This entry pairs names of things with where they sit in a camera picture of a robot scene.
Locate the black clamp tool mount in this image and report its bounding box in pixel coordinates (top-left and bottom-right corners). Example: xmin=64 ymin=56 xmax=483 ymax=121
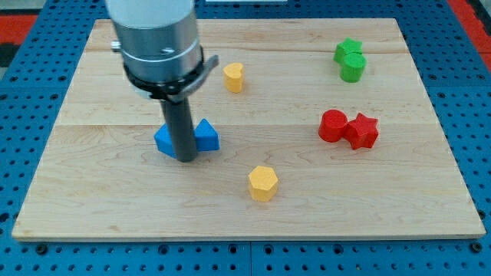
xmin=124 ymin=55 xmax=219 ymax=103

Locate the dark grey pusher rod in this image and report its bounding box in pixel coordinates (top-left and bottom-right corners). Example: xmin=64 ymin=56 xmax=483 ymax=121
xmin=160 ymin=98 xmax=198 ymax=163

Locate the blue triangle block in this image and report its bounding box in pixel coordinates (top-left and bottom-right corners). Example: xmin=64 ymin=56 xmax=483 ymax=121
xmin=194 ymin=119 xmax=220 ymax=152

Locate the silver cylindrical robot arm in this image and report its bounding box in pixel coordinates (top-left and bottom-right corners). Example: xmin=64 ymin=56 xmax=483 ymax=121
xmin=105 ymin=0 xmax=219 ymax=163

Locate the blue cube block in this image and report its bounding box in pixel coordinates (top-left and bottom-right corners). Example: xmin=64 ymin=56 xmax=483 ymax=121
xmin=153 ymin=124 xmax=176 ymax=158

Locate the yellow heart block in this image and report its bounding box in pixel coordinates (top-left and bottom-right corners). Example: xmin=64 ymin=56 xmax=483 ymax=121
xmin=222 ymin=62 xmax=245 ymax=94

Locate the yellow hexagon block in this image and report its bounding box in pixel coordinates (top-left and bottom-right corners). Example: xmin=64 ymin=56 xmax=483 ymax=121
xmin=248 ymin=166 xmax=278 ymax=202

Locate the light wooden board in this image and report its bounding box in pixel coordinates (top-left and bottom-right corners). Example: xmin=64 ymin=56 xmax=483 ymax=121
xmin=12 ymin=18 xmax=486 ymax=242

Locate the red cylinder block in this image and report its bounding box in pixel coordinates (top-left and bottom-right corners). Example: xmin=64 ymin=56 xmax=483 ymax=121
xmin=318 ymin=109 xmax=348 ymax=143

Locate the green cylinder block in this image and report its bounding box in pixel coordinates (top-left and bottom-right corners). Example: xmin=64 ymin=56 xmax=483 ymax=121
xmin=340 ymin=53 xmax=367 ymax=83

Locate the green star block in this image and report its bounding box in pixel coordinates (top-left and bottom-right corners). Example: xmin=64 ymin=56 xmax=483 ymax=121
xmin=333 ymin=38 xmax=363 ymax=64

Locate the red star block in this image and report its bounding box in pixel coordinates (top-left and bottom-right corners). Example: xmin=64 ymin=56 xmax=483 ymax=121
xmin=344 ymin=113 xmax=379 ymax=150

